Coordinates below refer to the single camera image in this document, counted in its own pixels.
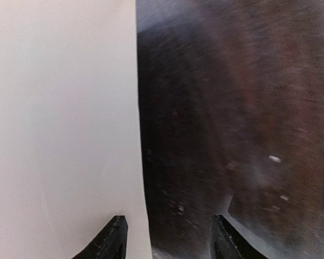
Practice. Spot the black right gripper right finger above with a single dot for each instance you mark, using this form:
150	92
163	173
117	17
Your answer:
227	242

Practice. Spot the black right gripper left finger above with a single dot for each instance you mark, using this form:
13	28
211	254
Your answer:
109	243

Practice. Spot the brown paper bag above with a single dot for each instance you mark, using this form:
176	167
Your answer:
70	156

